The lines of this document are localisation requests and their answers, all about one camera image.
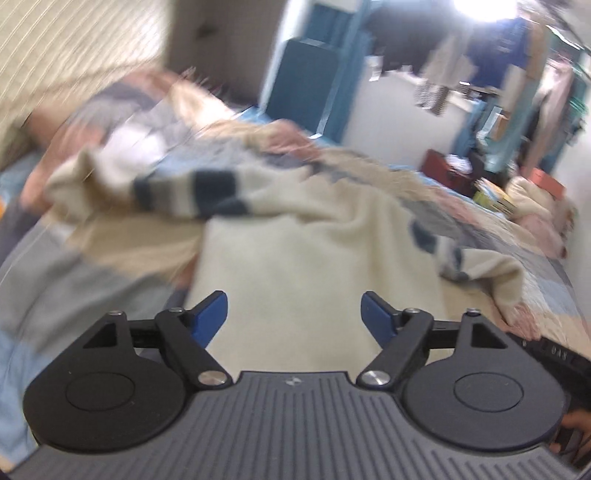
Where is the white hanging shirt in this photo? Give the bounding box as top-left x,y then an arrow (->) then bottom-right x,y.
425,37 -> 476,86

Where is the black hanging jacket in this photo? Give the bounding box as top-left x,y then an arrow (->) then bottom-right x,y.
369,14 -> 444,75

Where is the black white striped shirt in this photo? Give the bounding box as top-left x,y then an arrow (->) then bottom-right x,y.
413,76 -> 451,116

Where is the patchwork quilt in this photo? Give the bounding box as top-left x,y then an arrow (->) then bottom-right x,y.
0,69 -> 583,462

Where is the person's right hand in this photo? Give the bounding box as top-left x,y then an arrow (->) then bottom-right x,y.
562,412 -> 591,433

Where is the cream striped sweater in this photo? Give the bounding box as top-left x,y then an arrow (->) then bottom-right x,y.
46,120 -> 527,374

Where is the cream folded duvet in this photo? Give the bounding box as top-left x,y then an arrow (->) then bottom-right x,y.
505,175 -> 578,232

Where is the cream quilted headboard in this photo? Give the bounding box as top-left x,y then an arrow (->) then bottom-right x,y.
0,0 -> 171,171

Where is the blue and white jersey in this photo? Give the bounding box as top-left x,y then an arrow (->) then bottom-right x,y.
462,18 -> 532,88

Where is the pink blanket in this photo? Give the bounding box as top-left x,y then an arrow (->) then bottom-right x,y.
522,212 -> 571,259

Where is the stack of books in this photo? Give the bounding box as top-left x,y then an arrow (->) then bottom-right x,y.
473,178 -> 518,215

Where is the red brown wooden box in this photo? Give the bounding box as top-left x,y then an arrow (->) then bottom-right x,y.
421,148 -> 483,197

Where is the pink brown hanging garment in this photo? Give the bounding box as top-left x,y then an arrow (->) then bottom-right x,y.
538,60 -> 578,171

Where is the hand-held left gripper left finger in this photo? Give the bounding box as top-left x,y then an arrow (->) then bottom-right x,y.
81,291 -> 232,389

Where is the orange box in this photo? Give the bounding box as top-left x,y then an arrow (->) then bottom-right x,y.
526,167 -> 566,197

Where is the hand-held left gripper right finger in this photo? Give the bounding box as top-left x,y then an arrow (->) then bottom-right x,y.
356,291 -> 509,389

